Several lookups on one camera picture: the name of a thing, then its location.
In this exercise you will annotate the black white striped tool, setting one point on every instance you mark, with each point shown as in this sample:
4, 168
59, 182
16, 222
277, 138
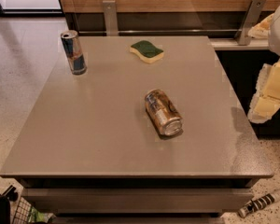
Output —
259, 204

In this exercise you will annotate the left metal bracket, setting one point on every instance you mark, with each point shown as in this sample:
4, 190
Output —
111, 18

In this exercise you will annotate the black object on floor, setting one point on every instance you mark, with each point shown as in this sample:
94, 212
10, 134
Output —
10, 195

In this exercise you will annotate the wire basket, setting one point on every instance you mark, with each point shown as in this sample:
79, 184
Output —
25, 213

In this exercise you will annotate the blue silver energy drink can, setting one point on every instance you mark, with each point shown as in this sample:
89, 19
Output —
73, 52

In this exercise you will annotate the grey table drawer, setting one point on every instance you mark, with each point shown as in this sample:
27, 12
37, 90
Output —
162, 201

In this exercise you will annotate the yellow green sponge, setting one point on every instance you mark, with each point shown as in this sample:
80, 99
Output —
146, 51

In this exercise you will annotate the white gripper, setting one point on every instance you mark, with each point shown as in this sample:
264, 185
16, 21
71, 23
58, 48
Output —
265, 102

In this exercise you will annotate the orange soda can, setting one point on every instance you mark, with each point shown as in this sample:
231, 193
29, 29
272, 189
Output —
163, 113

